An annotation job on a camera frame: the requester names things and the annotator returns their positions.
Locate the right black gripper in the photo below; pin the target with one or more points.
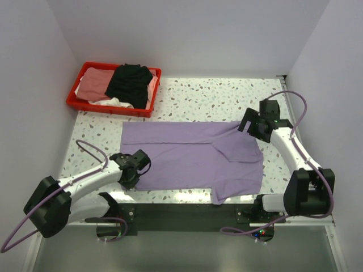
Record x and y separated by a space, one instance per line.
253 124

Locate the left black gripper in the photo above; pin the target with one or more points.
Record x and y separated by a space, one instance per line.
130 179

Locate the lavender t shirt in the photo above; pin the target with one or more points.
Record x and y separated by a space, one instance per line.
196 155

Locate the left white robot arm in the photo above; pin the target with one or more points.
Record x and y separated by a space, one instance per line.
56 203

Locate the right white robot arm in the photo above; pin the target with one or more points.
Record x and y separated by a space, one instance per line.
309 191

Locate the white cream t shirt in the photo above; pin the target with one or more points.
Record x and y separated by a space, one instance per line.
113 102

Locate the light pink t shirt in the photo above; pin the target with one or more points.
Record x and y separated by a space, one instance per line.
150 91

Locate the black t shirt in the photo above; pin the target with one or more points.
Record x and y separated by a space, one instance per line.
129 85

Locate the red plastic tray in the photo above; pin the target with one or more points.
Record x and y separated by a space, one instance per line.
82 105

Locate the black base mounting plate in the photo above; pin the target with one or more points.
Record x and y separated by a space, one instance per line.
139 217

